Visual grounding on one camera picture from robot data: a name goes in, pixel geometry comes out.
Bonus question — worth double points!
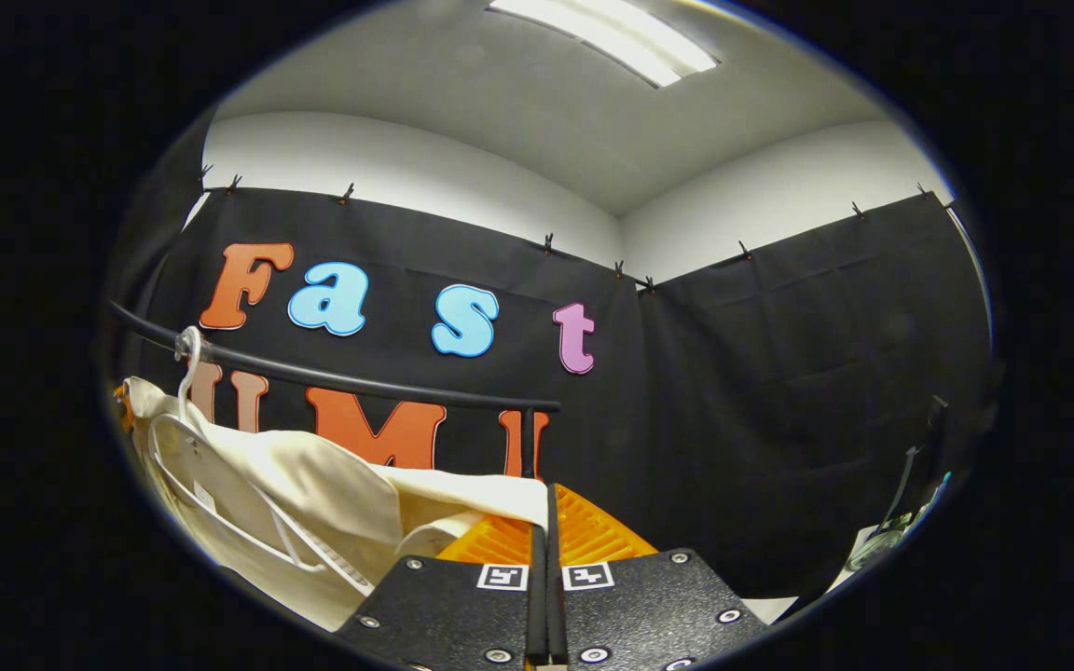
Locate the white desk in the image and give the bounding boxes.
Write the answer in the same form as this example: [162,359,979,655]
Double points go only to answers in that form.
[840,522,920,593]

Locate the row of backdrop clips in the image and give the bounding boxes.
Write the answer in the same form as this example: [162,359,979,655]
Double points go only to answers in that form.
[197,163,934,292]

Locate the black clothes rack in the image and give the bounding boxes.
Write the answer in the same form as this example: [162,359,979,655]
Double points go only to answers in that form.
[108,298,564,481]

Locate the white plastic clothes hanger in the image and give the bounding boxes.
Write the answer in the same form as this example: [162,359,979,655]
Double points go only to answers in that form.
[147,326,379,594]

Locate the cream collared shirt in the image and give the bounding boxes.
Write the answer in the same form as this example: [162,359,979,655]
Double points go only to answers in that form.
[122,376,549,633]

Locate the black monitor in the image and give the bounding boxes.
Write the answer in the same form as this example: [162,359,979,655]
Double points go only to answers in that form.
[887,395,951,532]

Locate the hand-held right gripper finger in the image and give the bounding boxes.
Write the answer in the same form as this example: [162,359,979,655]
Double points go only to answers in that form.
[332,480,552,671]
[548,482,771,671]

